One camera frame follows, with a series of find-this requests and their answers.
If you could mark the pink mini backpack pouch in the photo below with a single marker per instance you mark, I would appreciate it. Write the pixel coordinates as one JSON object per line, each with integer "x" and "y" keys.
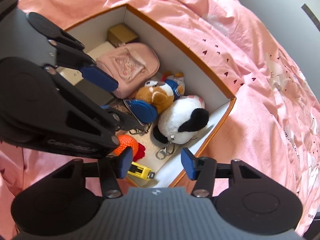
{"x": 131, "y": 65}

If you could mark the white long box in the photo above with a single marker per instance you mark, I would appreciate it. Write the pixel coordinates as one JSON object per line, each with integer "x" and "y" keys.
{"x": 87, "y": 62}

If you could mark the yellow tape measure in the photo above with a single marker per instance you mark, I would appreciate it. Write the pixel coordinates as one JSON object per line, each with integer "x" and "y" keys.
{"x": 141, "y": 171}

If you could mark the blue coin purse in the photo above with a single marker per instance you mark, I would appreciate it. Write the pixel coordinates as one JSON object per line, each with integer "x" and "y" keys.
{"x": 145, "y": 114}

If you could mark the photo card book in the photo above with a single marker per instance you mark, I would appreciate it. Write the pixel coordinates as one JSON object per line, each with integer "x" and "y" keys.
{"x": 119, "y": 105}

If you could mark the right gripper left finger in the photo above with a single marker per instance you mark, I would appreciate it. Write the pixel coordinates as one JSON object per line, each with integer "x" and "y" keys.
{"x": 111, "y": 169}

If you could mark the black box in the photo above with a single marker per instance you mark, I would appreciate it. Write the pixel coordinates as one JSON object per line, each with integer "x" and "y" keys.
{"x": 95, "y": 93}

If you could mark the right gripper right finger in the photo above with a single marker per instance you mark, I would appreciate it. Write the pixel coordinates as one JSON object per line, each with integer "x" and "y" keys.
{"x": 202, "y": 170}

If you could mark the brown kraft small box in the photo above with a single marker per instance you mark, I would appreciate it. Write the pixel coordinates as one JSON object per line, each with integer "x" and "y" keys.
{"x": 121, "y": 34}

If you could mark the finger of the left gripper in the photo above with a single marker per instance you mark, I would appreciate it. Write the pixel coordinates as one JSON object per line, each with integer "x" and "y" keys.
{"x": 82, "y": 62}
{"x": 124, "y": 120}

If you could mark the orange crochet fruit keychain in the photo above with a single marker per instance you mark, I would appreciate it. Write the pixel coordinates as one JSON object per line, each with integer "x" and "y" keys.
{"x": 129, "y": 141}

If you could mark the brown plush sailor dog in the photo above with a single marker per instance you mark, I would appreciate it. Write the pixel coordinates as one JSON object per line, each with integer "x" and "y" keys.
{"x": 161, "y": 94}

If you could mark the white black plush dog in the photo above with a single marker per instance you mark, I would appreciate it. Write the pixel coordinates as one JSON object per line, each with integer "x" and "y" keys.
{"x": 179, "y": 123}

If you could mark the orange cardboard storage box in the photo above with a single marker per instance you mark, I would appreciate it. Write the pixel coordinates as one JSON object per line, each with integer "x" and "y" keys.
{"x": 175, "y": 57}

